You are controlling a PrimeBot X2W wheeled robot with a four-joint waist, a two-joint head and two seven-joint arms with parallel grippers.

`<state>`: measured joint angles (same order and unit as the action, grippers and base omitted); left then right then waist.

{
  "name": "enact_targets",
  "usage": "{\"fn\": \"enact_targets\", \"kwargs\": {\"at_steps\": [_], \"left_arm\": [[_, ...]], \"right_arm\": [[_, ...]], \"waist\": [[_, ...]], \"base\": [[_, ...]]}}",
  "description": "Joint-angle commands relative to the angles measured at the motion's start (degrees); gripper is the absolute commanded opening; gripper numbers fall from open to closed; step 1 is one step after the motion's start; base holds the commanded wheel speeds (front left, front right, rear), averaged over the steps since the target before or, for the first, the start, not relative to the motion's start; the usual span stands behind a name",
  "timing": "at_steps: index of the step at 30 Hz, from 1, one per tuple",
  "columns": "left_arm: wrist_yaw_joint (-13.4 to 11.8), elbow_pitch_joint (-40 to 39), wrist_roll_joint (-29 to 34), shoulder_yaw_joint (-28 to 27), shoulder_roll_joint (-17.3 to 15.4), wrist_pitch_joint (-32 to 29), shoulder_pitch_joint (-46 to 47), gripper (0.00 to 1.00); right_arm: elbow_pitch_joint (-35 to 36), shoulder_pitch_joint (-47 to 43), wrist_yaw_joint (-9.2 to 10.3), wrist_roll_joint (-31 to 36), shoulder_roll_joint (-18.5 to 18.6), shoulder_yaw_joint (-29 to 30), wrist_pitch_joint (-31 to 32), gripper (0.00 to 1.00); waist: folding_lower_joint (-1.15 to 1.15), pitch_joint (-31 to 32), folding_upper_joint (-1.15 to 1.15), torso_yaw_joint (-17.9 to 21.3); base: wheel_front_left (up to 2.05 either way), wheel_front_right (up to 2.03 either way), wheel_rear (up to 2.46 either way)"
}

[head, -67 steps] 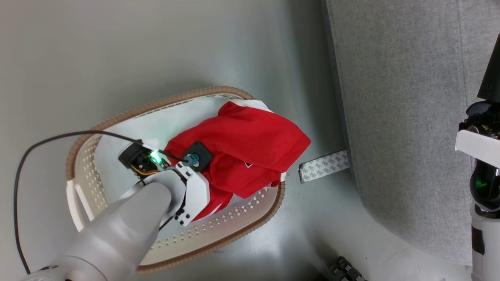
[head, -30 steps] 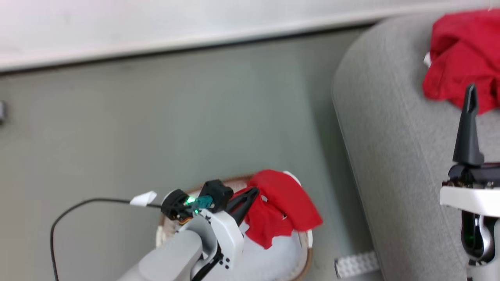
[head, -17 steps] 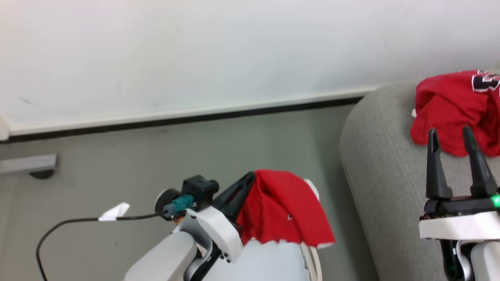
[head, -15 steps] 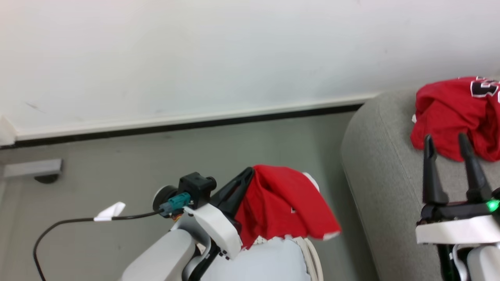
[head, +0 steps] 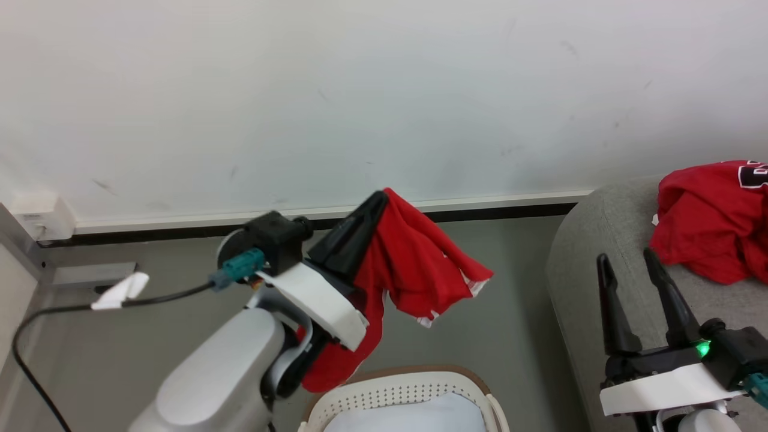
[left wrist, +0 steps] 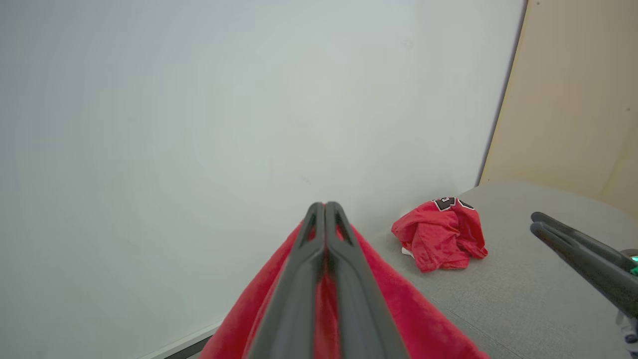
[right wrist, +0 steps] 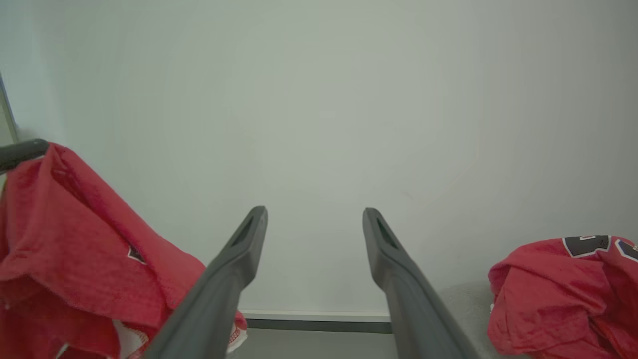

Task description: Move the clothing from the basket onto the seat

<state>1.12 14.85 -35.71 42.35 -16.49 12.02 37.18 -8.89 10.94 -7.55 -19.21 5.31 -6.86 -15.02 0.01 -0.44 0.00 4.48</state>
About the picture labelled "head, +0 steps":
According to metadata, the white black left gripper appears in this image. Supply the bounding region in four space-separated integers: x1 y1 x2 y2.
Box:
255 191 389 352

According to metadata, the black and white baseboard strip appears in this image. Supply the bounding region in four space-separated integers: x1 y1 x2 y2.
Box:
36 190 595 248

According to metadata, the white wall socket box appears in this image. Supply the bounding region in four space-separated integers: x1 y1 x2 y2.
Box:
11 193 76 242

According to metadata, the teal right camera connector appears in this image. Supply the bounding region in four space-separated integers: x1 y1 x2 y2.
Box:
744 372 768 410

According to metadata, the red shirt with black print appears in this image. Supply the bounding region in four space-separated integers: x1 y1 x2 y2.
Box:
649 160 768 286

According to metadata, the white cloth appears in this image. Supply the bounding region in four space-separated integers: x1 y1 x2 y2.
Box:
323 392 488 432

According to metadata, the teal left camera connector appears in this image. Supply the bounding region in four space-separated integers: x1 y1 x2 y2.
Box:
209 248 266 292

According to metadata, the white perforated laundry basket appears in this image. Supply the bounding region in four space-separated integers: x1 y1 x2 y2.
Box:
298 365 511 432

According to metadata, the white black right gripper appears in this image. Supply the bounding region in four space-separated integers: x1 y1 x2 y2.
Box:
596 247 748 418

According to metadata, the red garment with white trim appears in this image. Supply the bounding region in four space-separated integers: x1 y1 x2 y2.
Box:
297 188 494 394

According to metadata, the grey fabric sofa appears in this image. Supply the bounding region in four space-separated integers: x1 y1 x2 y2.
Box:
545 175 768 432

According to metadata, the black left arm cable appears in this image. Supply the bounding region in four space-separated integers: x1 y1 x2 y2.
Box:
12 281 217 432

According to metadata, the teal camera connector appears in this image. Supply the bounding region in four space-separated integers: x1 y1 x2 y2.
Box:
209 248 266 292
744 372 768 410

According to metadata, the grey metal frame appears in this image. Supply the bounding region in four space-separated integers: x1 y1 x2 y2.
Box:
0 203 55 385

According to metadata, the white cable tag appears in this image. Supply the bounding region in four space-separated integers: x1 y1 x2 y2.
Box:
91 272 149 311

